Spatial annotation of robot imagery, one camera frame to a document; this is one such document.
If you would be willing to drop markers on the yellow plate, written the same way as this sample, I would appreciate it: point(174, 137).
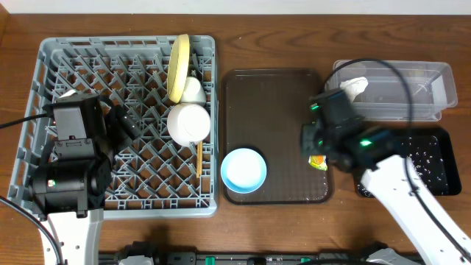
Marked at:
point(178, 67)

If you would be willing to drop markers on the grey plastic dishwasher rack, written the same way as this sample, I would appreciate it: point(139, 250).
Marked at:
point(154, 177)

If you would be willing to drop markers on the black plastic tray bin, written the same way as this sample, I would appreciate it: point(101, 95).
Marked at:
point(447, 153)

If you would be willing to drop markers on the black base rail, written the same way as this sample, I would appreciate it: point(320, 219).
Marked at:
point(140, 252)

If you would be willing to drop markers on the pink bowl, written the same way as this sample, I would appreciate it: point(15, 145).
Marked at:
point(188, 124)

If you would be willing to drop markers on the light blue bowl with rice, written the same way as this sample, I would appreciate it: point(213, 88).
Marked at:
point(243, 170)

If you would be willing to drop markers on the wooden chopstick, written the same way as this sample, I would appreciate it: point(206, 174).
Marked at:
point(200, 158)
point(197, 163)

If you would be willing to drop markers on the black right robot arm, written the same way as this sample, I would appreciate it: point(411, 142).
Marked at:
point(392, 179)

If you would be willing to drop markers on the yellow green snack wrapper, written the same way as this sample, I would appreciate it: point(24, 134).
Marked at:
point(318, 162)

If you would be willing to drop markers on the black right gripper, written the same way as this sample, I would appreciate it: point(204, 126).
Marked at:
point(309, 132)

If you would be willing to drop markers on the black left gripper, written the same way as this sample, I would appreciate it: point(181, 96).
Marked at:
point(120, 120)

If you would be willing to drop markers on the dark brown serving tray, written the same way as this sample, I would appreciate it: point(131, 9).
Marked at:
point(264, 109)

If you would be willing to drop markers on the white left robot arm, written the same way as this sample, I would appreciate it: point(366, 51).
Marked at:
point(68, 187)

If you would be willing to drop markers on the white cup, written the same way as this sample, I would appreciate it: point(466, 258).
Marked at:
point(193, 92)

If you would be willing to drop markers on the white tissue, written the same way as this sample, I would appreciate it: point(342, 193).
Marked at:
point(353, 87)

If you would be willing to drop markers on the spilled rice pile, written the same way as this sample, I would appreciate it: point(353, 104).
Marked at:
point(426, 155)

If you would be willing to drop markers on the clear plastic bin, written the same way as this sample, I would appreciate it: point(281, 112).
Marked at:
point(429, 86)

